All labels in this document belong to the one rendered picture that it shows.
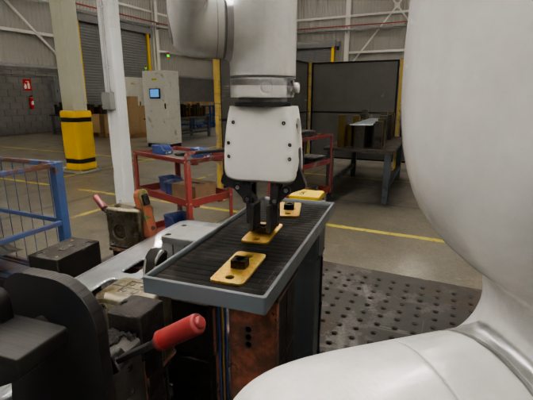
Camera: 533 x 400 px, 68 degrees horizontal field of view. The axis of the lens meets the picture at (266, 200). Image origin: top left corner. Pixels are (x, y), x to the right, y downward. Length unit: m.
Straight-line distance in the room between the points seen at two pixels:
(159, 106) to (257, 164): 10.66
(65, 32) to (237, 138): 7.50
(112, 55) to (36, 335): 4.47
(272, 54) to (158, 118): 10.73
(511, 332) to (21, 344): 0.34
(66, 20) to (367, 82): 5.36
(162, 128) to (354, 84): 5.43
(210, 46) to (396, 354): 0.39
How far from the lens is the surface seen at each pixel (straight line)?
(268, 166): 0.51
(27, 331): 0.40
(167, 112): 10.98
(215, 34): 0.49
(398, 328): 1.26
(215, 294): 0.40
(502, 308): 0.23
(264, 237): 0.54
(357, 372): 0.20
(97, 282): 0.85
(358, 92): 7.95
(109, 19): 4.82
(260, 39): 0.49
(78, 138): 7.87
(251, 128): 0.51
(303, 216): 0.65
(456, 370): 0.21
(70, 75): 7.91
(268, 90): 0.49
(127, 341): 0.51
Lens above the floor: 1.35
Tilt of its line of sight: 15 degrees down
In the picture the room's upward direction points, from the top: straight up
